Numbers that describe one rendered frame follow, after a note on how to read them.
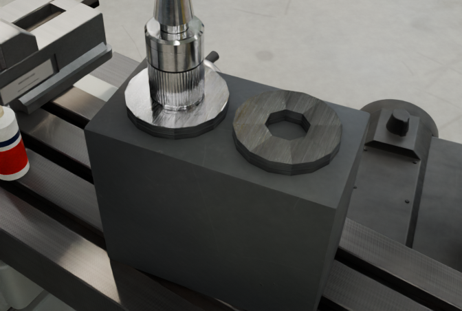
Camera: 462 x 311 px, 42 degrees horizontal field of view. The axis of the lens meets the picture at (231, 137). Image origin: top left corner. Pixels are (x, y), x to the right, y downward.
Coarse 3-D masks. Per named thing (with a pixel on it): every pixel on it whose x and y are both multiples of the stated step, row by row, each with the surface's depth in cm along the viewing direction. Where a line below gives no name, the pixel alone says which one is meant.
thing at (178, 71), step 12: (156, 60) 47; (168, 60) 46; (180, 60) 46; (192, 60) 47; (156, 72) 48; (168, 72) 47; (180, 72) 47; (192, 72) 48; (204, 72) 50; (156, 84) 49; (168, 84) 48; (180, 84) 48; (192, 84) 49; (204, 84) 51; (156, 96) 50; (168, 96) 49; (180, 96) 49; (192, 96) 50; (168, 108) 50; (180, 108) 50
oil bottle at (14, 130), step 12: (0, 108) 65; (0, 120) 65; (12, 120) 66; (0, 132) 65; (12, 132) 66; (0, 144) 66; (12, 144) 67; (0, 156) 67; (12, 156) 68; (24, 156) 70; (0, 168) 69; (12, 168) 69; (24, 168) 70
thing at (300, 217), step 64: (128, 128) 50; (192, 128) 49; (256, 128) 49; (320, 128) 49; (128, 192) 53; (192, 192) 50; (256, 192) 47; (320, 192) 46; (128, 256) 61; (192, 256) 56; (256, 256) 52; (320, 256) 49
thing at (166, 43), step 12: (156, 24) 47; (192, 24) 47; (156, 36) 46; (168, 36) 46; (180, 36) 46; (192, 36) 46; (156, 48) 46; (168, 48) 46; (180, 48) 46; (192, 48) 46
